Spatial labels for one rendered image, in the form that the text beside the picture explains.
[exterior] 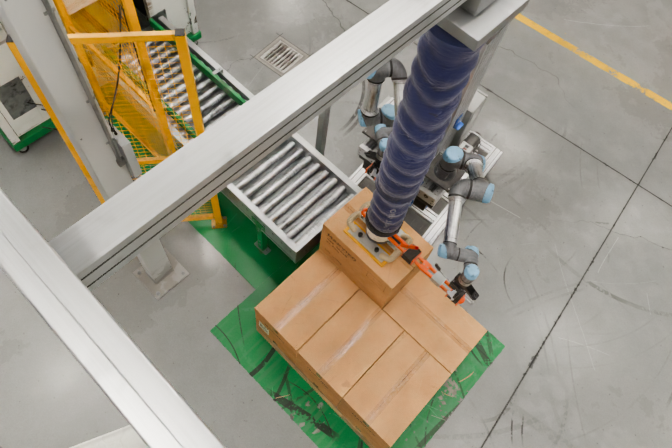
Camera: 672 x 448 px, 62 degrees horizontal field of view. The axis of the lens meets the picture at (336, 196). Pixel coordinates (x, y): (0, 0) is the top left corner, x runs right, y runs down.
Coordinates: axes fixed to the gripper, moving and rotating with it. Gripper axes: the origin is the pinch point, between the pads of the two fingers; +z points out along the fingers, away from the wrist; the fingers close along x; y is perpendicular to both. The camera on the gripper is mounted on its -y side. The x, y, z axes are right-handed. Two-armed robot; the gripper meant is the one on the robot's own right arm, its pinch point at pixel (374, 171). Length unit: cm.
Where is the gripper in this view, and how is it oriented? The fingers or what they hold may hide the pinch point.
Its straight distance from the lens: 363.2
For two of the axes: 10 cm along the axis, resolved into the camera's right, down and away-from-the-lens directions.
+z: -0.9, 4.7, 8.8
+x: 7.0, -5.9, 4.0
